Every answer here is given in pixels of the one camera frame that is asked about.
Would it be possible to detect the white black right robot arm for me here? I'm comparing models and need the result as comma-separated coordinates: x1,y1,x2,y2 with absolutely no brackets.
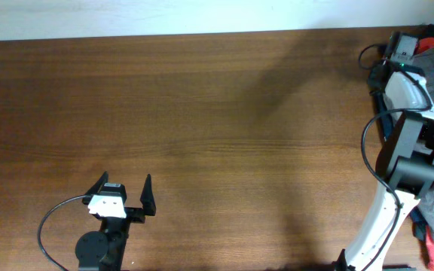
333,62,434,270

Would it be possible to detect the navy blue garment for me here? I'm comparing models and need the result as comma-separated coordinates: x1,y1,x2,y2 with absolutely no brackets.
409,207,428,242

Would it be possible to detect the red garment top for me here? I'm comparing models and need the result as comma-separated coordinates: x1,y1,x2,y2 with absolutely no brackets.
416,37,434,54

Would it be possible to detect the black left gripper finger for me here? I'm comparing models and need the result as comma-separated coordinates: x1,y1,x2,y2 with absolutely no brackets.
81,172,109,205
140,174,156,216

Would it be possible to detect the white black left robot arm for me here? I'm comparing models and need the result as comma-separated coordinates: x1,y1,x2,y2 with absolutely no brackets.
75,172,157,271

